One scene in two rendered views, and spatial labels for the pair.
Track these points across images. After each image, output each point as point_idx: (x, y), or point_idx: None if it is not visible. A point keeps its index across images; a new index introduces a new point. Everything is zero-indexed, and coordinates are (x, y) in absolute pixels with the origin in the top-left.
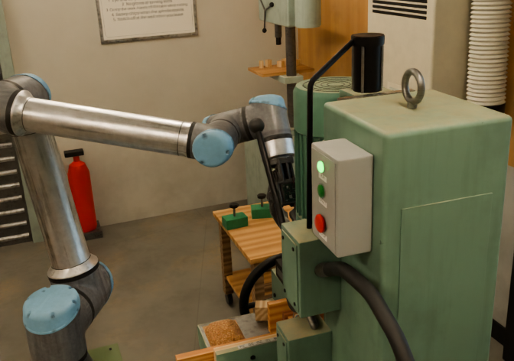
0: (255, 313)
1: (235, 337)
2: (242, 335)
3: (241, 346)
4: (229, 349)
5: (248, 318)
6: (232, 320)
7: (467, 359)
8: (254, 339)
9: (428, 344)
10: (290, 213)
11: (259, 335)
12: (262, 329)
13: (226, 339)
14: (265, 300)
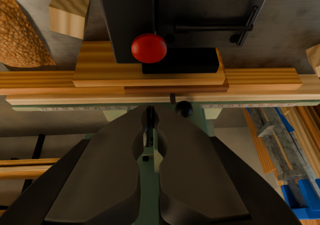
0: None
1: (30, 64)
2: (38, 57)
3: (44, 109)
4: (29, 108)
5: (42, 0)
6: None
7: None
8: (59, 100)
9: None
10: (160, 196)
11: (68, 47)
12: (72, 36)
13: (15, 64)
14: (71, 15)
